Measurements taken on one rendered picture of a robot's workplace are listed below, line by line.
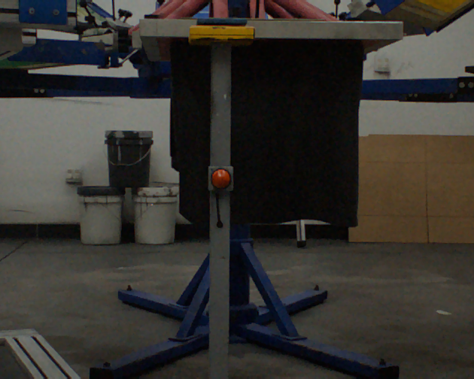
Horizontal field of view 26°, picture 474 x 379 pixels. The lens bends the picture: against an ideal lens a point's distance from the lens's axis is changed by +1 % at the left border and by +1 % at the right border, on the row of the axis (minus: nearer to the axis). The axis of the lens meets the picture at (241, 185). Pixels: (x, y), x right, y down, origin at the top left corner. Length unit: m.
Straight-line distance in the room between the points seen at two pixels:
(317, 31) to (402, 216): 4.81
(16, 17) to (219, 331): 0.74
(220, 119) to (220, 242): 0.25
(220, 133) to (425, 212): 5.08
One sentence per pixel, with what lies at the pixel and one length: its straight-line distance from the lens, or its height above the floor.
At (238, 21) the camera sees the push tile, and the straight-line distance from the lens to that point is 2.05.
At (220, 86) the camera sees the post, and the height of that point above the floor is 0.84.
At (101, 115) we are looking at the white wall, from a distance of 7.01.
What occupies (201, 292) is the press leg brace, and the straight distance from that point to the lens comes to 3.54.
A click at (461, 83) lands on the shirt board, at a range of 3.40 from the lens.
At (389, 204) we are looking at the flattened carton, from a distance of 7.03.
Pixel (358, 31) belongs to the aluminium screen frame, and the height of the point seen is 0.97.
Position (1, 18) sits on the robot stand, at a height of 0.95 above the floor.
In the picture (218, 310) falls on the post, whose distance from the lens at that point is 2.10.
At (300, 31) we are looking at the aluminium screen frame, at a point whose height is 0.97.
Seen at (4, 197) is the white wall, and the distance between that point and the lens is 7.10.
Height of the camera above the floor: 0.75
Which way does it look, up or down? 3 degrees down
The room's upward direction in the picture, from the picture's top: straight up
